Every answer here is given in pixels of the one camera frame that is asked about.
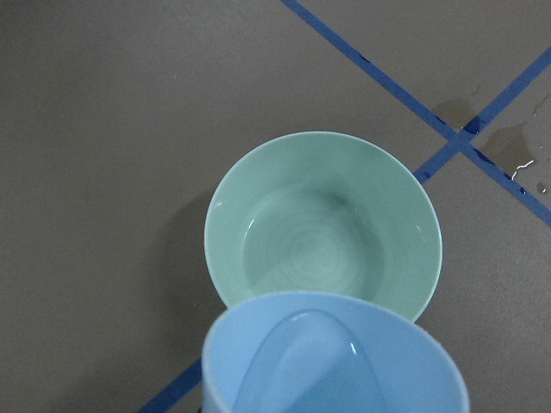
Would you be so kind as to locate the light blue plastic cup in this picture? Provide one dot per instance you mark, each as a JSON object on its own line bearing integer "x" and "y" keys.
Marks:
{"x": 321, "y": 352}

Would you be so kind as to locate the mint green ceramic bowl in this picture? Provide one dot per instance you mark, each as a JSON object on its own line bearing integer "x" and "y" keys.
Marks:
{"x": 325, "y": 212}

